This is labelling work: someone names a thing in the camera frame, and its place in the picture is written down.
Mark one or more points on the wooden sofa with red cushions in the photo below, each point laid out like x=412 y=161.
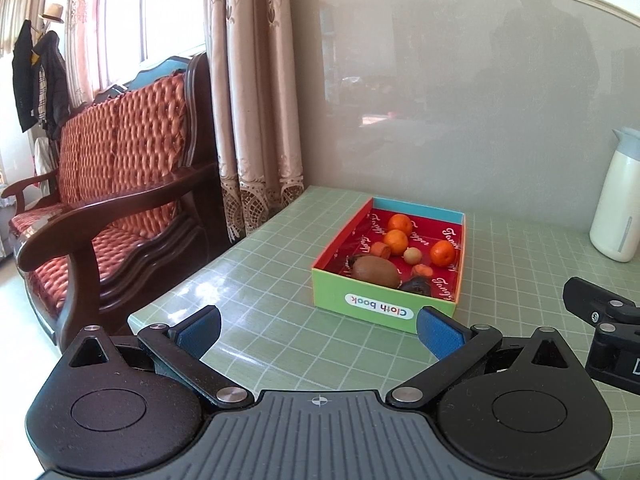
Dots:
x=135 y=135

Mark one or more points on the brown kiwi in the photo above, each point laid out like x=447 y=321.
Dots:
x=375 y=271

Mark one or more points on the large orange tangerine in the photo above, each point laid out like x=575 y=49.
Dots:
x=400 y=223

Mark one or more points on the white hanging cloth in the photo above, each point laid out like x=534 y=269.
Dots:
x=44 y=165

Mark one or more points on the orange carrot piece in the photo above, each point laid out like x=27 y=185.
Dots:
x=424 y=270
x=382 y=249

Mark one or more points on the green checked tablecloth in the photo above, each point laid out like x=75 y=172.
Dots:
x=280 y=270

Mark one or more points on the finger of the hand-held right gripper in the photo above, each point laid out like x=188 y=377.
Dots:
x=585 y=297

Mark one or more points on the sheer embroidered curtain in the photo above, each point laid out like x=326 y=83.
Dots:
x=82 y=35

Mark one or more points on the straw hat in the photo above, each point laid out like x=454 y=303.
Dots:
x=52 y=12

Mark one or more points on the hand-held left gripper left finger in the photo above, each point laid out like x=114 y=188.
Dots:
x=200 y=331

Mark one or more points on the colorful cardboard box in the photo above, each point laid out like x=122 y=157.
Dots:
x=380 y=310

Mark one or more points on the small beige longan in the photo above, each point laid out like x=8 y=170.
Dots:
x=412 y=255

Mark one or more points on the beige lace-trimmed curtain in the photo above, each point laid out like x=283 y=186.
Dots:
x=255 y=110

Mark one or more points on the window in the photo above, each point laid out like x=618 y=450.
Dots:
x=165 y=10

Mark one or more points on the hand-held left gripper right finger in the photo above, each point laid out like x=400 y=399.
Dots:
x=442 y=333

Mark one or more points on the dark jacket with plaid lining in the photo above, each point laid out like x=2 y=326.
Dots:
x=52 y=85

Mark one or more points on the white and blue thermos jug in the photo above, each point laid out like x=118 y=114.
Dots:
x=612 y=210

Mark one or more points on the black hanging jacket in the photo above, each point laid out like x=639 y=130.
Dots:
x=25 y=75

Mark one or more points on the small orange tangerine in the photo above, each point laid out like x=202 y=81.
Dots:
x=396 y=242
x=442 y=253

